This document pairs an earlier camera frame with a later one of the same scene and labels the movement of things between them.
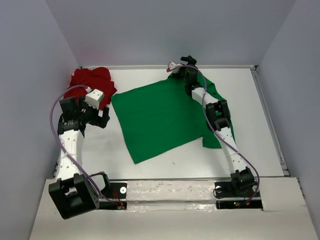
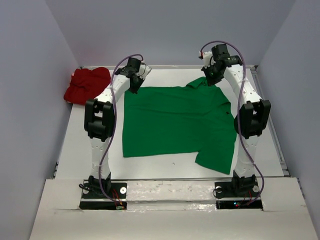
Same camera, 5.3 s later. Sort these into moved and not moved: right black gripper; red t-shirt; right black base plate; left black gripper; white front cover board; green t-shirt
Moved: left black gripper; right black gripper; green t-shirt
Not moved: right black base plate; white front cover board; red t-shirt
